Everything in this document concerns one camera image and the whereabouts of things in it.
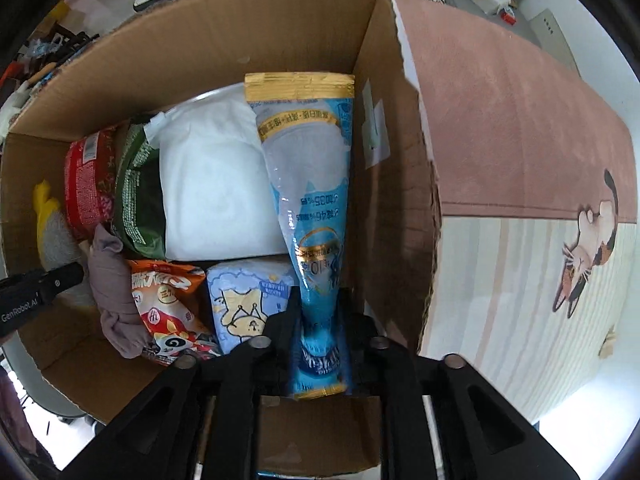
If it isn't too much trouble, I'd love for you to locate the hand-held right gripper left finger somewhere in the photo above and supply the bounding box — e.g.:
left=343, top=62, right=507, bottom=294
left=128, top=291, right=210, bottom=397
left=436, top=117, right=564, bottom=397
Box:
left=60, top=285, right=304, bottom=480

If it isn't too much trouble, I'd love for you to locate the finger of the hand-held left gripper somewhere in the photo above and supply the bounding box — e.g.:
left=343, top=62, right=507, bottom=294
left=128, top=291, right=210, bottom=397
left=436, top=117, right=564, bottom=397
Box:
left=39, top=261, right=86, bottom=307

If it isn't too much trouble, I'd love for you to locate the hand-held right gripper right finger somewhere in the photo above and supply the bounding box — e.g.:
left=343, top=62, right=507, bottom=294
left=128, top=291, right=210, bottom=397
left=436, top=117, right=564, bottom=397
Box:
left=339, top=287, right=582, bottom=480

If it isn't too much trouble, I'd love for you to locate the silver and yellow packet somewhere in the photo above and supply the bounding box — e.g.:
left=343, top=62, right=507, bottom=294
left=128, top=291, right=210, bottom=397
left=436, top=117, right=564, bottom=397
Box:
left=32, top=179, right=97, bottom=309

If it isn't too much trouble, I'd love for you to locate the blue tissue pack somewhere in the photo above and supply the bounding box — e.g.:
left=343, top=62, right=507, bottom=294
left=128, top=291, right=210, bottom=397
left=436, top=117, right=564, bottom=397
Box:
left=205, top=258, right=301, bottom=356

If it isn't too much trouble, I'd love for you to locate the purple sock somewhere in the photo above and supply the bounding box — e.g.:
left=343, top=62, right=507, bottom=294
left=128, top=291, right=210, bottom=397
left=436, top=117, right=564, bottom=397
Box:
left=87, top=223, right=151, bottom=360

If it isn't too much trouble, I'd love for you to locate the red snack packet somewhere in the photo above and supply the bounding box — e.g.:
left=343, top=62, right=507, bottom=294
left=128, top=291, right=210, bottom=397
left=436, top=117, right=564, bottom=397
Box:
left=63, top=127, right=126, bottom=241

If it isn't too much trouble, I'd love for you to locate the orange snack packet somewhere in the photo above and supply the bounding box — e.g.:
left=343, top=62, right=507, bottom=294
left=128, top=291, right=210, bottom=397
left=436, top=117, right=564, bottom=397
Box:
left=125, top=258, right=224, bottom=367

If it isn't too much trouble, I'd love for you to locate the green snack packet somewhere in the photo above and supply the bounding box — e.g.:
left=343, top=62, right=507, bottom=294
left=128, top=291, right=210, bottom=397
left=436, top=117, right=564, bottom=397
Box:
left=110, top=117, right=169, bottom=261

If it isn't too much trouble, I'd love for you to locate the blue refill pouch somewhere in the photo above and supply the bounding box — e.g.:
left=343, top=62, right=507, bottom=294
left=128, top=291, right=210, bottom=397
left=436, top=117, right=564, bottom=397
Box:
left=243, top=72, right=357, bottom=401

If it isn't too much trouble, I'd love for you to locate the white powder pouch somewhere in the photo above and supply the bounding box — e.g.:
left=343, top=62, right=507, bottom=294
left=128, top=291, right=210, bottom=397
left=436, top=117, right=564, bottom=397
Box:
left=144, top=82, right=291, bottom=262

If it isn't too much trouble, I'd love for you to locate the cardboard box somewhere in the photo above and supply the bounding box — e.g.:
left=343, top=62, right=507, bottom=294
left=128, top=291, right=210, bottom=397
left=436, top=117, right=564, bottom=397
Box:
left=0, top=0, right=444, bottom=479

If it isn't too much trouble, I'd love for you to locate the grey shell chair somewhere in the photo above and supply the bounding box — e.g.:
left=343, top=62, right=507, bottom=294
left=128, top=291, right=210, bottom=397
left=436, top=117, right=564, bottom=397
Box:
left=0, top=344, right=87, bottom=422

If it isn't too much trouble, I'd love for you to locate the striped cat print table mat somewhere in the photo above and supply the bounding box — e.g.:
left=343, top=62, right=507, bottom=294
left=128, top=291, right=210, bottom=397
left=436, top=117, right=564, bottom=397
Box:
left=392, top=0, right=636, bottom=427

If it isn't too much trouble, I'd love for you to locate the white slotted panel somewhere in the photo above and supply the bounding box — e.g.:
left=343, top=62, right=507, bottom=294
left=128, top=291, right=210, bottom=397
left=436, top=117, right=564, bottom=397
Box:
left=529, top=7, right=584, bottom=72

